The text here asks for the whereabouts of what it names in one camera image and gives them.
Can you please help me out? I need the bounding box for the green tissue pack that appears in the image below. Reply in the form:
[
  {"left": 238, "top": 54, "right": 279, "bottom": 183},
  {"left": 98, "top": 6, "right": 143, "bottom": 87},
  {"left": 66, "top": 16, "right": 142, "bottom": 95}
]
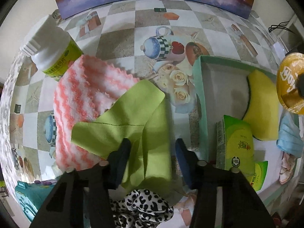
[{"left": 246, "top": 161, "right": 268, "bottom": 192}]

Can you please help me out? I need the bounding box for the leopard print scrunchie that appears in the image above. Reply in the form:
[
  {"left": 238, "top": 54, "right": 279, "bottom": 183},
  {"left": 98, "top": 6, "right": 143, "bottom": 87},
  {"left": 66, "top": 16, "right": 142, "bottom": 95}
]
[{"left": 110, "top": 189, "right": 174, "bottom": 227}]

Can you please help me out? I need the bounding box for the small green box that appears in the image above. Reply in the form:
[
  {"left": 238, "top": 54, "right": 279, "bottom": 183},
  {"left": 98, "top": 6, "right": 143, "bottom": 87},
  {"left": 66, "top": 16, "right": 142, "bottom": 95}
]
[{"left": 216, "top": 115, "right": 255, "bottom": 177}]

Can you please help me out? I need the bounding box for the light blue felt cloth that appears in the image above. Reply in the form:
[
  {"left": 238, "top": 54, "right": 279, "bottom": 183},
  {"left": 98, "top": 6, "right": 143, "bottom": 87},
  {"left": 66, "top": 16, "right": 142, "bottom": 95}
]
[{"left": 277, "top": 112, "right": 303, "bottom": 158}]

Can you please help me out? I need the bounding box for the green yellow scrub sponge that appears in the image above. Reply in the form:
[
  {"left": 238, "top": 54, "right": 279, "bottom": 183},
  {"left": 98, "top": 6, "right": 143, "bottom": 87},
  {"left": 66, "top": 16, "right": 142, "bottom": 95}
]
[{"left": 243, "top": 70, "right": 279, "bottom": 141}]

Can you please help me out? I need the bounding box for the lime green cloth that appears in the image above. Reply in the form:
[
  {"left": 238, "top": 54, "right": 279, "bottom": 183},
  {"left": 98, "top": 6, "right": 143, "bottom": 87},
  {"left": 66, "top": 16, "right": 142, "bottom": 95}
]
[{"left": 71, "top": 80, "right": 172, "bottom": 197}]

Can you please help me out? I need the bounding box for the pink white zigzag cloth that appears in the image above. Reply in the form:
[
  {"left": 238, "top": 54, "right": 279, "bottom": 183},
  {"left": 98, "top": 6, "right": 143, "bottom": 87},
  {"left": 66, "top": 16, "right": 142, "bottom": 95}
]
[{"left": 54, "top": 55, "right": 139, "bottom": 171}]

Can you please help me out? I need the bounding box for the teal embossed case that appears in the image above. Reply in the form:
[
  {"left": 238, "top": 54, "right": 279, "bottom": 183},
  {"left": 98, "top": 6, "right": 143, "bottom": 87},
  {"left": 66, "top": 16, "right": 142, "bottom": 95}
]
[{"left": 15, "top": 179, "right": 57, "bottom": 222}]

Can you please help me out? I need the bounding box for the pink floral fabric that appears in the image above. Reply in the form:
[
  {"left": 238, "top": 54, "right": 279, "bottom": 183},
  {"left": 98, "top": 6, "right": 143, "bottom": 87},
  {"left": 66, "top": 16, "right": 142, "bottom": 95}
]
[{"left": 278, "top": 152, "right": 296, "bottom": 185}]

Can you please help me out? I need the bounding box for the teal rimmed white tray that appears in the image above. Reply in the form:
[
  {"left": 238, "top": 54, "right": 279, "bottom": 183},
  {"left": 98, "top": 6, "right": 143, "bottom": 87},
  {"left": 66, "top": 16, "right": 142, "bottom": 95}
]
[{"left": 193, "top": 56, "right": 303, "bottom": 207}]

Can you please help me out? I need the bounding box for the white pill bottle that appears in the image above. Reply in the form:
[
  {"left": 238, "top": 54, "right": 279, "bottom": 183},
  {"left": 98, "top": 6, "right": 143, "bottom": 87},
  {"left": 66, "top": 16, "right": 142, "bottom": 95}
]
[{"left": 20, "top": 15, "right": 83, "bottom": 81}]

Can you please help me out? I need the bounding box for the black cable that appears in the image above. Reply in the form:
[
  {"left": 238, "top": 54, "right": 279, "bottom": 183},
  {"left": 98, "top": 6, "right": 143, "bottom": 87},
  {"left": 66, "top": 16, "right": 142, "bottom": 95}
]
[{"left": 268, "top": 20, "right": 297, "bottom": 34}]

